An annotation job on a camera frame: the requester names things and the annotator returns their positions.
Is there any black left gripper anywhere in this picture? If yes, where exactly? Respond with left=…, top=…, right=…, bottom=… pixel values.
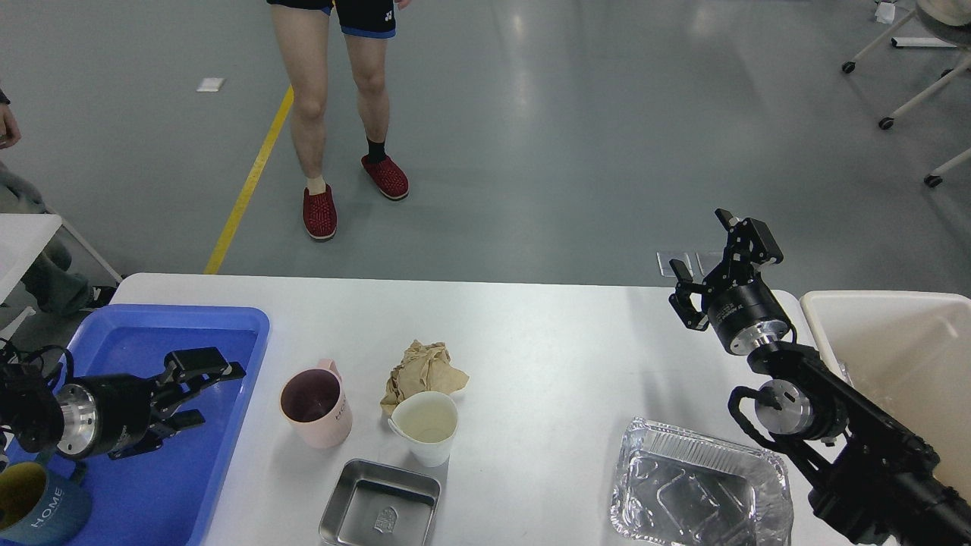
left=56, top=347, right=247, bottom=460

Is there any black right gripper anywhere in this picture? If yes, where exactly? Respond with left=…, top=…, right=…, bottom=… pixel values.
left=668, top=209, right=791, bottom=356

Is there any pink mug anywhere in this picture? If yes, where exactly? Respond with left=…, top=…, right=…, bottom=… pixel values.
left=278, top=359, right=353, bottom=450

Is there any small steel tray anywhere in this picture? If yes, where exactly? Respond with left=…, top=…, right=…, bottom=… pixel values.
left=319, top=459, right=442, bottom=545

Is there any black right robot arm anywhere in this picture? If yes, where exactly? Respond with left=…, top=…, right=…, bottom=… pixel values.
left=669, top=209, right=970, bottom=545

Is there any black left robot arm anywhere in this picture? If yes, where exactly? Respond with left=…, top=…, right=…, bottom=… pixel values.
left=2, top=346, right=247, bottom=460

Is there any blue plastic bin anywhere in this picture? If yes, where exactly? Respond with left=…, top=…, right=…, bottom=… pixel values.
left=0, top=303, right=271, bottom=546

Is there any dark blue yellow mug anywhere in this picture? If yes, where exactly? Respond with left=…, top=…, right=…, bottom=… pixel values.
left=1, top=458, right=93, bottom=545

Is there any beige plastic bin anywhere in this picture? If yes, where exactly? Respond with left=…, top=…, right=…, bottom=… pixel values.
left=800, top=290, right=970, bottom=497

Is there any aluminium foil tray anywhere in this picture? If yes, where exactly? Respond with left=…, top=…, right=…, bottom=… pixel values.
left=609, top=417, right=794, bottom=545

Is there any white side table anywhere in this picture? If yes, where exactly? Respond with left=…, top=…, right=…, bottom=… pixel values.
left=1, top=213, right=63, bottom=303

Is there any white paper cup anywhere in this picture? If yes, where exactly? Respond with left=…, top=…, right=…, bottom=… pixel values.
left=388, top=391, right=459, bottom=469

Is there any crumpled brown paper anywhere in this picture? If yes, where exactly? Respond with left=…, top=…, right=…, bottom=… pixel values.
left=379, top=340, right=470, bottom=417

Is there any rolling chair base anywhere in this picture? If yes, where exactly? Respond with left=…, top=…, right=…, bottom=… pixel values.
left=841, top=0, right=971, bottom=189

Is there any standing person in shorts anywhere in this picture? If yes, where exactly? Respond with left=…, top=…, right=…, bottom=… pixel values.
left=266, top=0, right=412, bottom=242

